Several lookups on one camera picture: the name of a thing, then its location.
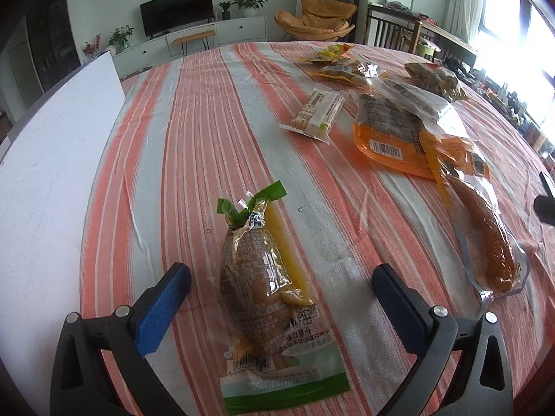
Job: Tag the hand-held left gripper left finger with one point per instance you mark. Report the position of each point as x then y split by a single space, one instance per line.
160 312

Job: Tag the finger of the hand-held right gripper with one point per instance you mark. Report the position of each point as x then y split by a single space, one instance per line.
545 211
548 184

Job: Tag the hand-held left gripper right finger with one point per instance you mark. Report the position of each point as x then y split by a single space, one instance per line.
399 307

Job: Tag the green label drumstick packet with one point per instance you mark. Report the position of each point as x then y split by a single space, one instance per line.
260 277

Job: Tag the gold egg snack packet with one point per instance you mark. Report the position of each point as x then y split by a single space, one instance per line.
438 80

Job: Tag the orange nut snack packet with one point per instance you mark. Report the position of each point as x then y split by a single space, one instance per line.
390 138

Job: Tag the orange sausage packet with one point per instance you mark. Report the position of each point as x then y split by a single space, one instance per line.
477 216

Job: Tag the row of small windowsill clutter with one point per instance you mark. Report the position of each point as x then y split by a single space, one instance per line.
516 104

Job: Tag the window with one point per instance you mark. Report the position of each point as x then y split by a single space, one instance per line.
511 34

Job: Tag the clear flat snack packet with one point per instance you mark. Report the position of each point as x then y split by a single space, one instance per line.
412 95

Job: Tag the striped orange tablecloth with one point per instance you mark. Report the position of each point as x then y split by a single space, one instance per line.
195 138

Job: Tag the long wooden table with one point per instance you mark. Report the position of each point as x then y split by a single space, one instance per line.
446 39

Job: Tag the white board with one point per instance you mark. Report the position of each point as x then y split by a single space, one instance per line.
47 173

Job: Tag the white curtain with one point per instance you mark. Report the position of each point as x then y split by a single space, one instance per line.
462 4

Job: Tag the small white snack packet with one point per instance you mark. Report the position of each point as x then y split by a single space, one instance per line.
316 115

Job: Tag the brown clear snack packet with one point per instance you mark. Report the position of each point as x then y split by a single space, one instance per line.
347 73

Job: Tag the yellow snack packet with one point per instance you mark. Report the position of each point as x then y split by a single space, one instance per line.
327 53

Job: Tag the red flower plant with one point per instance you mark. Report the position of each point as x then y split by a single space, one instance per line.
92 45

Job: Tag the wooden stool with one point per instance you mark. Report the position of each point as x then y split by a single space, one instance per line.
193 37

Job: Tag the leafy plant in glass vase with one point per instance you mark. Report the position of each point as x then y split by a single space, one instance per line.
121 37

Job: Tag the orange lounge chair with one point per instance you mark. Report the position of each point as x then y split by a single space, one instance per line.
321 15

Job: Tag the dark display cabinet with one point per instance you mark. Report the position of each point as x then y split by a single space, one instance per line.
52 39

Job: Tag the white tv cabinet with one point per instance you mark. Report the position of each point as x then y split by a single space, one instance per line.
243 28

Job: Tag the black television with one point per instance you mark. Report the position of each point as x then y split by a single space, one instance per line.
177 8

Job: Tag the small plant in dark pot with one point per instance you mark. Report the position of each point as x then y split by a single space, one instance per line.
225 10

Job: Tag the large plant in white pot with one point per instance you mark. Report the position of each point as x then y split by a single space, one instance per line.
250 2

